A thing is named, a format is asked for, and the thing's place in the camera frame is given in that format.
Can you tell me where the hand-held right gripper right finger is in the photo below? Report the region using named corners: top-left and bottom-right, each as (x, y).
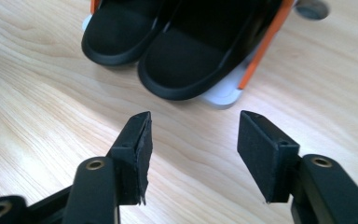
top-left (236, 109), bottom-right (301, 204)

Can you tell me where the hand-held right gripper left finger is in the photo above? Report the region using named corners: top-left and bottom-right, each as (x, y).
top-left (106, 110), bottom-right (154, 206)

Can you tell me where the white rack with orange posts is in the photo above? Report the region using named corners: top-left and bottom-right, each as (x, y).
top-left (81, 0), bottom-right (296, 111)

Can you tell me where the black slipper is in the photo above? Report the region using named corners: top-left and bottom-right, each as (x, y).
top-left (80, 0), bottom-right (181, 67)
top-left (137, 0), bottom-right (284, 102)

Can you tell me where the grey round cable grommet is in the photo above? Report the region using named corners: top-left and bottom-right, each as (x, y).
top-left (294, 0), bottom-right (331, 21)

